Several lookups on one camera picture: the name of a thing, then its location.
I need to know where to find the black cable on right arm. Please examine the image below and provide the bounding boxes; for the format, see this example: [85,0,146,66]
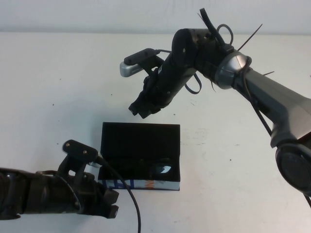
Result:
[198,8,276,138]

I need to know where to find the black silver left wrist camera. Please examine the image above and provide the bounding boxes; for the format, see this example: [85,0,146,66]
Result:
[62,139,101,168]

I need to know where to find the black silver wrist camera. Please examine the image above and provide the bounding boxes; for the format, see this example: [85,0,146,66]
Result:
[62,139,101,168]
[119,48,157,78]

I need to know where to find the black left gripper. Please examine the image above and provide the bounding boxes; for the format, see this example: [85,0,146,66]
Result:
[57,173,120,220]

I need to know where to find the black left camera cable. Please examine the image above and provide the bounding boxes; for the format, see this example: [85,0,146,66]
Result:
[96,155,142,233]

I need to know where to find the black glasses case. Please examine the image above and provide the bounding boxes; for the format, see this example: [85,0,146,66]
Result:
[98,121,182,192]

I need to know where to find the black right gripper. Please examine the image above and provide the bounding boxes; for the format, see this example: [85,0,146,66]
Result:
[128,65,190,119]

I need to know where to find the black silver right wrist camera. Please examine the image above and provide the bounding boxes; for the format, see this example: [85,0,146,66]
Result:
[119,48,157,78]

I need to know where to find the thin black cable loop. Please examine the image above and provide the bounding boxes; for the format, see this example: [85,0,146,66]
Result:
[186,73,202,95]

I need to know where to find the black left camera bracket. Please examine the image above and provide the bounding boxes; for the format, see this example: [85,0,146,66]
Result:
[57,155,95,187]

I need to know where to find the dark-framed glasses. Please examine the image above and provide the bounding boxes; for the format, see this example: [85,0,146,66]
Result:
[113,156,174,178]

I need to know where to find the black camera bracket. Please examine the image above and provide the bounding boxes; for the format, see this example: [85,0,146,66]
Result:
[57,155,95,187]
[140,54,166,78]

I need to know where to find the black right camera bracket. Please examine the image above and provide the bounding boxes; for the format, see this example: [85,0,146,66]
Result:
[140,54,166,78]

